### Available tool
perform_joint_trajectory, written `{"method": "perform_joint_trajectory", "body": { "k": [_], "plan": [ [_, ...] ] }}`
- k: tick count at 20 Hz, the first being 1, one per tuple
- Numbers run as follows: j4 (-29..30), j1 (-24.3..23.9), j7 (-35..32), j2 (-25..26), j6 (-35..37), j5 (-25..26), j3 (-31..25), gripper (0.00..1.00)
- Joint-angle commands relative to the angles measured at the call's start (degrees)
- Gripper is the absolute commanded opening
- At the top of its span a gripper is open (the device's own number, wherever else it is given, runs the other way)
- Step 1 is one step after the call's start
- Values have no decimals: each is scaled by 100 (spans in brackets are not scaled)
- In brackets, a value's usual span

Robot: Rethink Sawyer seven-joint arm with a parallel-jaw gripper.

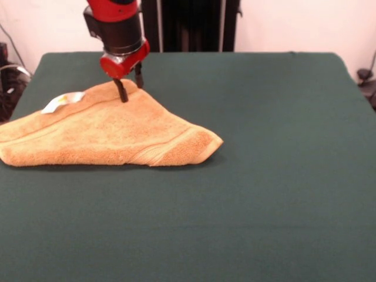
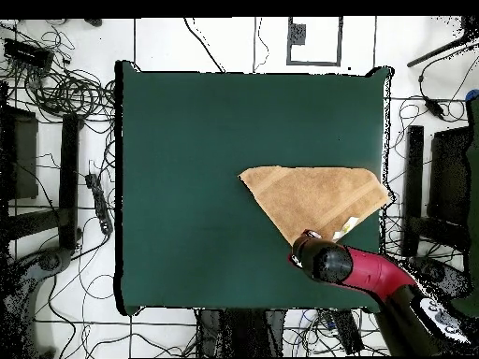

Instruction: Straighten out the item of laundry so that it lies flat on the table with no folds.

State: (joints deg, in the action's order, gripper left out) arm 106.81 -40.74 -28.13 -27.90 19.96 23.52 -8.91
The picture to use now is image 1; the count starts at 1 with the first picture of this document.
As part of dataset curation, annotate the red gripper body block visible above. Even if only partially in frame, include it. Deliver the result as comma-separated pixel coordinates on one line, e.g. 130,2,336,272
99,39,150,80

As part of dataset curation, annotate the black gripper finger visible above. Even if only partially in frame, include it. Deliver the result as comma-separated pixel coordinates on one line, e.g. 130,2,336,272
134,62,145,89
113,78,129,103

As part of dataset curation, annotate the tan terry cloth towel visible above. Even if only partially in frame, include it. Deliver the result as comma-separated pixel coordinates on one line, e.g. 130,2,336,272
0,78,224,167

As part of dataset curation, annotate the dark green table cloth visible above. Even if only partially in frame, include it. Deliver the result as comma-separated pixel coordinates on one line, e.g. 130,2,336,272
0,52,376,282

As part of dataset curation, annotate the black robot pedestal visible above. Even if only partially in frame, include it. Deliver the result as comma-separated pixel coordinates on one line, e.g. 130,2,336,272
140,0,243,53

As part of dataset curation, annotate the black equipment pile with cables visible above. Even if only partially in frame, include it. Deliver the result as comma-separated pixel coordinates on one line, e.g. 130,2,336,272
0,42,32,122

